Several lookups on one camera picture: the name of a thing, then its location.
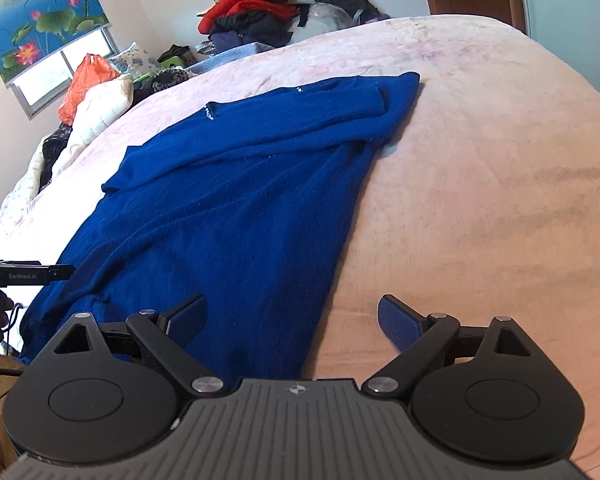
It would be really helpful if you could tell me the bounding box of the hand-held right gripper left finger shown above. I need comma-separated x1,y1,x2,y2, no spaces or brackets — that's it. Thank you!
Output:
27,292,227,397

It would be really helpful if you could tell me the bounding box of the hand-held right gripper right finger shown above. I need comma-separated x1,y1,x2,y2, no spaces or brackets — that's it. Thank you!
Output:
362,294,551,398

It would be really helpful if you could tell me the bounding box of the blue beaded sweater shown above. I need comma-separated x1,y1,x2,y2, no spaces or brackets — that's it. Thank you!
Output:
19,71,422,381

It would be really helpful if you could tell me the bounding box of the white bed sheet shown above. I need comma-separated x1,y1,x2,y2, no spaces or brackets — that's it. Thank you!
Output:
0,160,56,261

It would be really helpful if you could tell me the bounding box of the black and white patterned cloth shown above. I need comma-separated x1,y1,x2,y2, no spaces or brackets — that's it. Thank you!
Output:
37,122,76,193

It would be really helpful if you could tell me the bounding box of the pink blanket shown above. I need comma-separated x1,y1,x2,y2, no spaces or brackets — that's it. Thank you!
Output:
0,14,600,476

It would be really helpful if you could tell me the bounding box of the white pillow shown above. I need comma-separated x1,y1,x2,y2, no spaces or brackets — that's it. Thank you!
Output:
45,74,135,181

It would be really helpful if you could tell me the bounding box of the orange plastic bag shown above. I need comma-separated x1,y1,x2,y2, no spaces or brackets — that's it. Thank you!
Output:
57,53,121,126

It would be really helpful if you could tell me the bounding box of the window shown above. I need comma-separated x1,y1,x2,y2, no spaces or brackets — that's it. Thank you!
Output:
10,25,121,121

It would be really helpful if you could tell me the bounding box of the leopard print cloth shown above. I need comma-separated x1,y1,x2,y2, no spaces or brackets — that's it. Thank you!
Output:
132,66,191,106

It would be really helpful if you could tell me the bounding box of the floral pillow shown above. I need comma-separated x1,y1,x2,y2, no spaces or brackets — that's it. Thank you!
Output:
109,42,161,78

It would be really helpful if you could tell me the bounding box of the black and green bag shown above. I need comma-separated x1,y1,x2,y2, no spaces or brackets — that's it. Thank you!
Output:
156,44,196,68

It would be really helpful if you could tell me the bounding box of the lotus print roller blind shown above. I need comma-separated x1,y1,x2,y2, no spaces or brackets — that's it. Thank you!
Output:
0,0,112,86

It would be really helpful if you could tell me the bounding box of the light blue towel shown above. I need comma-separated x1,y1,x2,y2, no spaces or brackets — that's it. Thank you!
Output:
187,41,276,76

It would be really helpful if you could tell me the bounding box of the dark navy garment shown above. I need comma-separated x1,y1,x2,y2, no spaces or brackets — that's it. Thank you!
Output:
207,10,301,53

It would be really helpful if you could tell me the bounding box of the clear plastic bag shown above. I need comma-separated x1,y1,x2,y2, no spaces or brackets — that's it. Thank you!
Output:
305,2,356,33

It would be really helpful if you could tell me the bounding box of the red garment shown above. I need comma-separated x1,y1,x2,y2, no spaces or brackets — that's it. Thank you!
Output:
198,0,301,33

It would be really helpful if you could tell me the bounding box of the black backpack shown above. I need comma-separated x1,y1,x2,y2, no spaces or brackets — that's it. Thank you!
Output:
330,0,383,26

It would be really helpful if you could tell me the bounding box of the pale sliding wardrobe door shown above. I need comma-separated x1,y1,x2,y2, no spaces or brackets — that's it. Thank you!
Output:
515,0,600,111

